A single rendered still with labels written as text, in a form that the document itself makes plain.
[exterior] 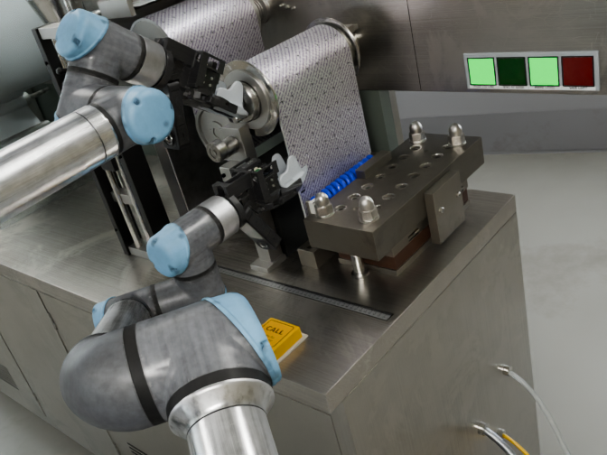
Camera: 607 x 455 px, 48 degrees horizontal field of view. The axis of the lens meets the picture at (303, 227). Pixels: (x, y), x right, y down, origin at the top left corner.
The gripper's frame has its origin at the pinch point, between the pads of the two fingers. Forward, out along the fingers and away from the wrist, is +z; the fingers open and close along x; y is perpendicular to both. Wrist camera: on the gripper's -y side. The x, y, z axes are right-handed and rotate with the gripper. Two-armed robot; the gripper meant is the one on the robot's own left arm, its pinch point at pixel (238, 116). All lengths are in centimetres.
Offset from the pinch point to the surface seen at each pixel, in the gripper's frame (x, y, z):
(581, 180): 22, 41, 243
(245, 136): 1.7, -2.6, 4.4
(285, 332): -17.6, -35.3, 5.7
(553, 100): 45, 80, 245
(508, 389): -32, -42, 72
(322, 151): -5.7, -1.1, 18.7
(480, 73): -29.3, 19.1, 31.0
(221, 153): 2.2, -7.1, 0.2
